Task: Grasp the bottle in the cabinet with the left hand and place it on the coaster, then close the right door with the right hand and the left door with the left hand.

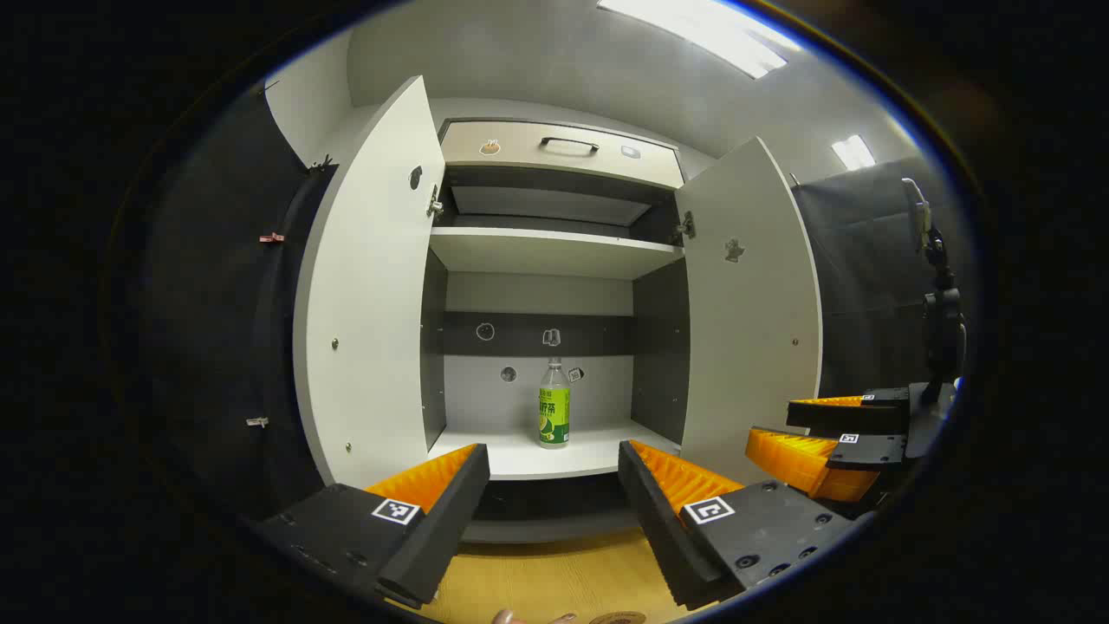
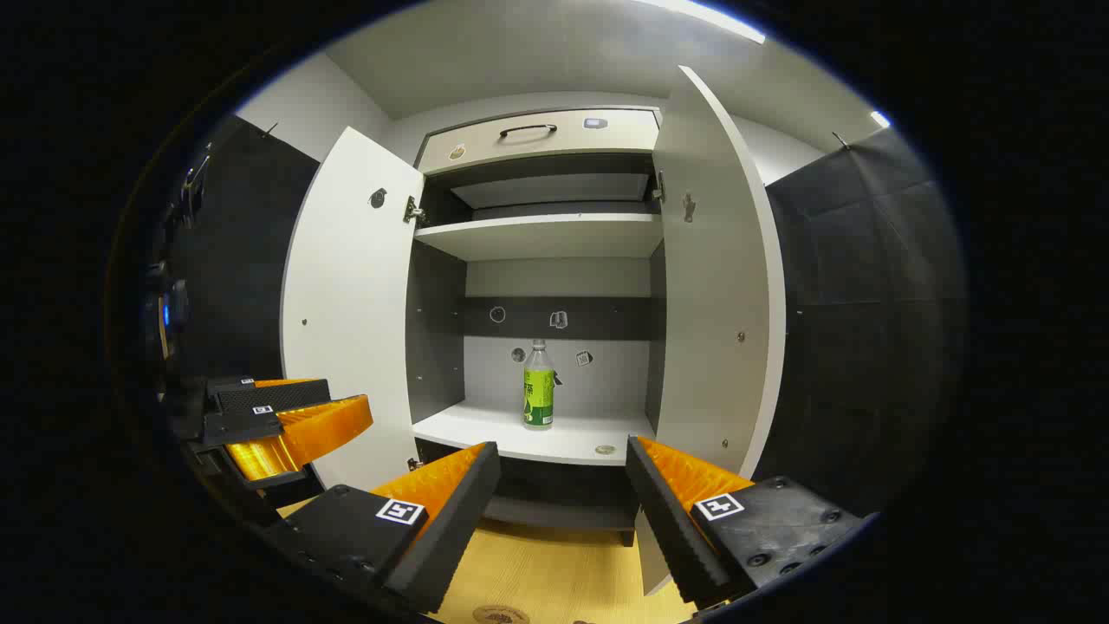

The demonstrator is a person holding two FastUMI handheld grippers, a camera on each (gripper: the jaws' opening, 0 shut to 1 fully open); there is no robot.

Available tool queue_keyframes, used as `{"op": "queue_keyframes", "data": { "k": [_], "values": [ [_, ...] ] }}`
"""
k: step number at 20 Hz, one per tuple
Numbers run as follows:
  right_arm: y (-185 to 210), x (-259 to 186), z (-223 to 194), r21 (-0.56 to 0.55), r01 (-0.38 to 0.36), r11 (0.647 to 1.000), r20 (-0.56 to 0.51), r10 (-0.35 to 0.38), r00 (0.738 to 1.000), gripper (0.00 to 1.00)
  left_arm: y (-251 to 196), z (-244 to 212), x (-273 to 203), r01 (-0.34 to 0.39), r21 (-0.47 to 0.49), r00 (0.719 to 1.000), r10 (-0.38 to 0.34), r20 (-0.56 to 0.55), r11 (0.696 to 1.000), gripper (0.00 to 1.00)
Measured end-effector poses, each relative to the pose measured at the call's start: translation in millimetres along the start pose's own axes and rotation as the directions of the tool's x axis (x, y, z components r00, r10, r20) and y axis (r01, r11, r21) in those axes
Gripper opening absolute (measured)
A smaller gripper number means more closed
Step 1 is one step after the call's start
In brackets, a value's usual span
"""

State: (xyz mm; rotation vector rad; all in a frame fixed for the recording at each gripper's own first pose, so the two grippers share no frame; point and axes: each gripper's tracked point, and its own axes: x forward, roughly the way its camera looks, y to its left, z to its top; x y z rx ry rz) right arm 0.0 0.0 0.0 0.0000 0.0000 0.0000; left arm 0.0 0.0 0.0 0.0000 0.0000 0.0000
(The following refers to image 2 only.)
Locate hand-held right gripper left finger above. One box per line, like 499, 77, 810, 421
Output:
277, 442, 502, 614

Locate white cabinet drawer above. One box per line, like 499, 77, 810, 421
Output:
418, 107, 664, 174

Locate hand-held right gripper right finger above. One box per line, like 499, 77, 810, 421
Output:
626, 436, 867, 608

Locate green label plastic bottle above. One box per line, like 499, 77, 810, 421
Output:
522, 339, 556, 430

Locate long ceiling light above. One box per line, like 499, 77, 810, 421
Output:
637, 0, 768, 44

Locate white and grey cabinet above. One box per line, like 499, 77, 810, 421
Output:
279, 65, 788, 599

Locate white cabinet door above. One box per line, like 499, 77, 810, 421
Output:
635, 65, 788, 597
279, 126, 425, 493

